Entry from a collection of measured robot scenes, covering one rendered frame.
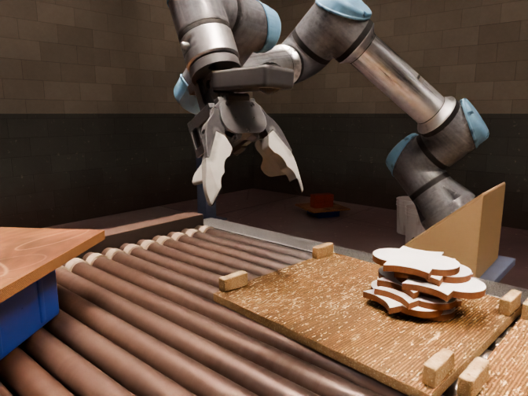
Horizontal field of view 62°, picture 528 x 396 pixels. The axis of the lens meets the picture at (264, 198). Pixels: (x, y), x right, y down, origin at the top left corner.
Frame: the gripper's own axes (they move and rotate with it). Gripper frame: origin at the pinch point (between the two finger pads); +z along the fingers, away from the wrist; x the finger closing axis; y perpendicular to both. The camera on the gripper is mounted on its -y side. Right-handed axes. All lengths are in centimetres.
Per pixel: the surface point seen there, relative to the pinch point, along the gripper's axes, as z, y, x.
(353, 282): 15.3, 16.6, -29.7
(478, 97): -114, 152, -473
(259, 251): 3, 45, -32
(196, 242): -5, 61, -24
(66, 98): -243, 419, -119
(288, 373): 22.8, 8.4, -2.3
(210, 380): 20.1, 11.8, 7.5
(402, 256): 12.8, 3.2, -28.3
